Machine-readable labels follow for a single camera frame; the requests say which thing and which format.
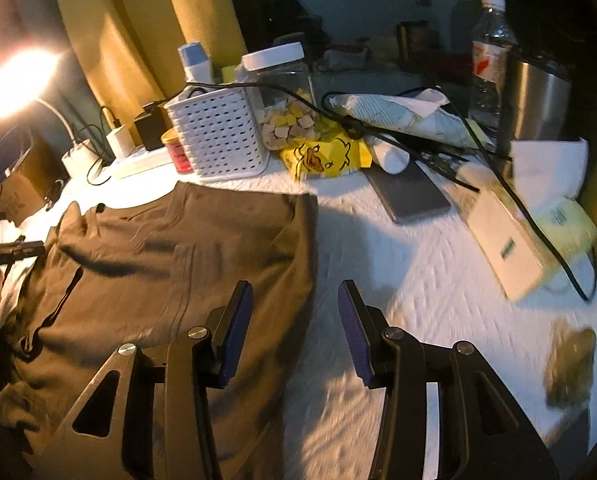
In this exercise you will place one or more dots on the cardboard box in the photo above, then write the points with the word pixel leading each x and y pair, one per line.
pixel 28 180

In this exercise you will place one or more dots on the patterned white paper bag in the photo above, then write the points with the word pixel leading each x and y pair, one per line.
pixel 408 115

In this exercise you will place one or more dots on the red can with yellow lid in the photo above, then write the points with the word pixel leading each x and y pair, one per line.
pixel 176 152

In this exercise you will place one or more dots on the clear jar with white lid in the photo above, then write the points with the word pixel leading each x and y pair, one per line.
pixel 283 110

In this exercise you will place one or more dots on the brown shirt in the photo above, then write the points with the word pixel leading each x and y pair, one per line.
pixel 153 260

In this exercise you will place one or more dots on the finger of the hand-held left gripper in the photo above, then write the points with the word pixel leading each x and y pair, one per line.
pixel 18 249

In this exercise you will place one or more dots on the white charger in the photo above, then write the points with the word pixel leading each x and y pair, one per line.
pixel 121 144

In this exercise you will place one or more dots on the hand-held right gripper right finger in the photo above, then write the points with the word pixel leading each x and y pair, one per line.
pixel 353 330

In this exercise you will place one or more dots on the white paper napkin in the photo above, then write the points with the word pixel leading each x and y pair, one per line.
pixel 548 165

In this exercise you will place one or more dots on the white desk lamp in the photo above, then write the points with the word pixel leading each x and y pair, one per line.
pixel 13 85

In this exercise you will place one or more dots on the white quilted bedspread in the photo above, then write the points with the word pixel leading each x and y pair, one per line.
pixel 428 285

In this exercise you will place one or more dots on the white tube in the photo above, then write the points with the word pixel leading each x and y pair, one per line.
pixel 391 156

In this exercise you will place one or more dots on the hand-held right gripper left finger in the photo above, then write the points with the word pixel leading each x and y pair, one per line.
pixel 236 330

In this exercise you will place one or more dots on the clear plastic water bottle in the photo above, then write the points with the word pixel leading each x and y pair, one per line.
pixel 490 60

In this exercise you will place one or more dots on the dark window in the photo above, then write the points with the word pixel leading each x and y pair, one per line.
pixel 378 0

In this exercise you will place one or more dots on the white box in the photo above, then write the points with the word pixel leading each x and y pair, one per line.
pixel 505 240

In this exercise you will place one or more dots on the black charger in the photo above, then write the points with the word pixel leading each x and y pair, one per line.
pixel 150 130

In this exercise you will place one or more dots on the stainless steel tumbler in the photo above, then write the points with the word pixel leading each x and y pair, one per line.
pixel 535 105

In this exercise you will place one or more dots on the olive crumpled cloth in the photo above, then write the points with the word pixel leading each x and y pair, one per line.
pixel 570 367

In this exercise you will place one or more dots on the yellow snack bag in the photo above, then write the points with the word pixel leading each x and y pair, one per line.
pixel 323 157

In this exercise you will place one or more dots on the yellow curtain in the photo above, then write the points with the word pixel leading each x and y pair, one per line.
pixel 128 25

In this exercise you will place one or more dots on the yellow-green tissue pack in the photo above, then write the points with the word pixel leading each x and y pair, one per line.
pixel 570 227

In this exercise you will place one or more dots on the white power strip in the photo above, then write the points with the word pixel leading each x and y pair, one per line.
pixel 143 162

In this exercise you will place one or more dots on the white bottle with blue cap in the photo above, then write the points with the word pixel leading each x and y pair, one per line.
pixel 196 62

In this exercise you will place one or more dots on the white perforated plastic basket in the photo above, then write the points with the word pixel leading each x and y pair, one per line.
pixel 218 132

